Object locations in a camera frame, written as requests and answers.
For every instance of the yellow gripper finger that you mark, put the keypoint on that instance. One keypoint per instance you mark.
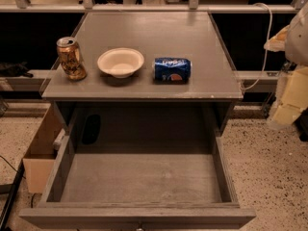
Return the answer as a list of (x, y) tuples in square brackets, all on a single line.
[(291, 98), (277, 42)]

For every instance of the blue pepsi can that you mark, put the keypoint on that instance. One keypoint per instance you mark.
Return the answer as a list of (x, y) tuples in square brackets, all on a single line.
[(172, 69)]

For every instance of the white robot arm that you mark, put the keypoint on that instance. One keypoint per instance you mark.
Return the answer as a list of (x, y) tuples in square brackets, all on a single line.
[(296, 43)]

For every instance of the grey cabinet with top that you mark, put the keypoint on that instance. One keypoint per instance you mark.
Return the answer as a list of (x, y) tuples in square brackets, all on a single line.
[(140, 104)]

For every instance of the gold beverage can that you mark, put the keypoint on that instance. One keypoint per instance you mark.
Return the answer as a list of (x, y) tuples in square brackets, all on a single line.
[(70, 58)]

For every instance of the open grey top drawer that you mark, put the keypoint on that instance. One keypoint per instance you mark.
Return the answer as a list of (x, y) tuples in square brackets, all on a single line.
[(140, 168)]

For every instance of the white paper bowl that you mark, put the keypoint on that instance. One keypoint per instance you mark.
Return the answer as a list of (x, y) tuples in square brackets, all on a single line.
[(120, 62)]

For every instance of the cardboard box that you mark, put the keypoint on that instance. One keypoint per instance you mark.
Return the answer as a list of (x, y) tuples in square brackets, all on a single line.
[(40, 156)]

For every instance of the metal frame rail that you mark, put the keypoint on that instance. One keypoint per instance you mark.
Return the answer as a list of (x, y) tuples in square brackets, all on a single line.
[(265, 80)]

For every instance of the black cloth on rail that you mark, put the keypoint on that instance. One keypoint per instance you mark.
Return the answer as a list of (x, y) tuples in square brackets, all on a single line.
[(14, 70)]

